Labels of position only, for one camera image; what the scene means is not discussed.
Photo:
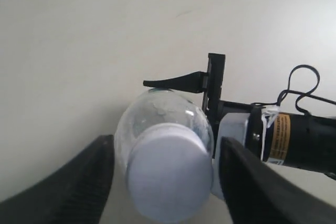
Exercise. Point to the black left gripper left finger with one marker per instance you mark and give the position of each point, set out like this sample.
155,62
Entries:
75,193

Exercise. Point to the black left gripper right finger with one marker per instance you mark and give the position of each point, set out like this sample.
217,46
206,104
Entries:
254,193

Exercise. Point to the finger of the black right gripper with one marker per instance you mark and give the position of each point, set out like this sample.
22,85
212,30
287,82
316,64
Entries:
195,82

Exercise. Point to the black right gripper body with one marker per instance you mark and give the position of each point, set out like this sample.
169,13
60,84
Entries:
212,105

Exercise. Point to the clear plastic water bottle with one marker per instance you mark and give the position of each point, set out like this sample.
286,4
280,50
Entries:
157,106

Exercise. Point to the white bottle cap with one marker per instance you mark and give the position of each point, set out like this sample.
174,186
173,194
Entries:
169,173

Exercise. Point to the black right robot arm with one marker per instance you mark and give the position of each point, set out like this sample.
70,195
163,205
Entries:
299,140

